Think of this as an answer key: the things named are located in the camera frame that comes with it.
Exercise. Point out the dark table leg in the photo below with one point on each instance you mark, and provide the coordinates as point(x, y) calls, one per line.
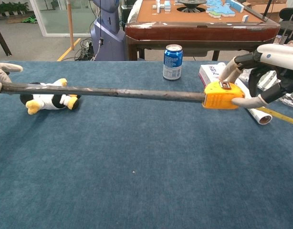
point(1, 38)

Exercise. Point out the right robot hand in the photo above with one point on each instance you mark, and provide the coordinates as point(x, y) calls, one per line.
point(280, 57)

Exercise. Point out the single blue mahjong tile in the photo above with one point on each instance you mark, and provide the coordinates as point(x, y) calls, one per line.
point(245, 18)

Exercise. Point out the pink white toothpaste box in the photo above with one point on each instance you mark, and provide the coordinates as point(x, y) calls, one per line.
point(208, 71)

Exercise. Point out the wooden pole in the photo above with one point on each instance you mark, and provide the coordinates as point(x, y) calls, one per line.
point(70, 23)

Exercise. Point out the clear plastic cover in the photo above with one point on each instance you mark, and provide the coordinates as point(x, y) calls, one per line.
point(134, 14)

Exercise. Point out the stacked mahjong tile cluster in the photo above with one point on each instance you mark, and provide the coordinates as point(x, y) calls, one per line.
point(162, 6)

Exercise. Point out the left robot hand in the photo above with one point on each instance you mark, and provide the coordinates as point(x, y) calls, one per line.
point(3, 69)

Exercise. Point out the potted green plants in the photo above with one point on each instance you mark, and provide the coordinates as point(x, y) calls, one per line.
point(10, 8)

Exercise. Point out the black office chair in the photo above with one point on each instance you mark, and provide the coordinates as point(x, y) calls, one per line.
point(288, 14)

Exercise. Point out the blue mahjong tile pile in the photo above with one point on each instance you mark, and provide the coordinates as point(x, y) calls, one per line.
point(220, 9)

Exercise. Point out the yellow tape measure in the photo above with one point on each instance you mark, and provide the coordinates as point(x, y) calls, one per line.
point(218, 97)

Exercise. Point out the brown mahjong table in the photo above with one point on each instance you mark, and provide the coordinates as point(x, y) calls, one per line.
point(196, 31)

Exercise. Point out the penguin plush toy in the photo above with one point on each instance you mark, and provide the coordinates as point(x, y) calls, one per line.
point(44, 102)

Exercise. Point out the green fabric item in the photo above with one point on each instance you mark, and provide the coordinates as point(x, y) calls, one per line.
point(29, 19)

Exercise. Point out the purple robot base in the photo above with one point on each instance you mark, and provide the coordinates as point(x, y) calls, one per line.
point(108, 35)

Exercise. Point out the blue drink can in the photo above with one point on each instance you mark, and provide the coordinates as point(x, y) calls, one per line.
point(172, 63)

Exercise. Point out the glass partition white frame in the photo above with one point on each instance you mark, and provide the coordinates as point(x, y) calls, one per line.
point(45, 34)

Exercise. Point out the striped cloth in plastic bag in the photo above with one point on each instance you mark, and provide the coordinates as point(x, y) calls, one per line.
point(268, 78)

